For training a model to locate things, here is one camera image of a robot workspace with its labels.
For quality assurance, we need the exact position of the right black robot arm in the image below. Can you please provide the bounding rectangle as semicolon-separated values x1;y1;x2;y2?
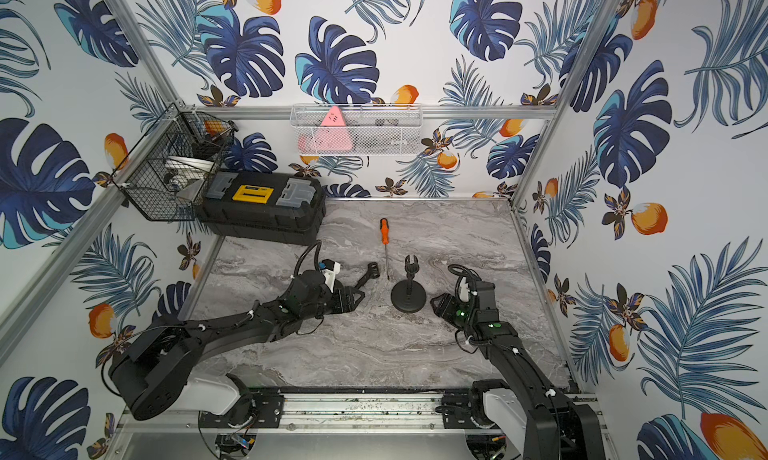
430;280;606;459

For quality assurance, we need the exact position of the black round base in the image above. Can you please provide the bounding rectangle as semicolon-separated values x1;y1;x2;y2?
390;282;427;313

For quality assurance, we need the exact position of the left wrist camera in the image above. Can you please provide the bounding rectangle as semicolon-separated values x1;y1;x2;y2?
320;259;341;292

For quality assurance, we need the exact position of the aluminium front rail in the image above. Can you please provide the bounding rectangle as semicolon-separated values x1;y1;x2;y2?
116;390;601;435

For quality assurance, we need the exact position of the clear mesh wall tray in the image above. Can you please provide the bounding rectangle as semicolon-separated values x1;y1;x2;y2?
290;104;423;156

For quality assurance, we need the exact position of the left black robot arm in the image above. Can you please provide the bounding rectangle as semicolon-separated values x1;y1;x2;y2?
108;270;379;423

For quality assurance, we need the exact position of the black stand pole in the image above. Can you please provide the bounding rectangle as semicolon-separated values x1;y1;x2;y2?
352;262;380;291
405;255;420;296

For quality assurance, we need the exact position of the orange handled screwdriver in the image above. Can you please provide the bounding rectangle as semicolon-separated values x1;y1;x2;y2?
379;218;390;279

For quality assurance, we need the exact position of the black wire basket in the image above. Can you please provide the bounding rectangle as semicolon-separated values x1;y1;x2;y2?
111;104;238;223

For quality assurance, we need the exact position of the black plastic toolbox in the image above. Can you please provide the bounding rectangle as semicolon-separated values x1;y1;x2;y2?
195;171;326;246

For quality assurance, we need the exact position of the pink triangle card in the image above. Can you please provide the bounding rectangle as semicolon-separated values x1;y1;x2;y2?
307;106;354;154

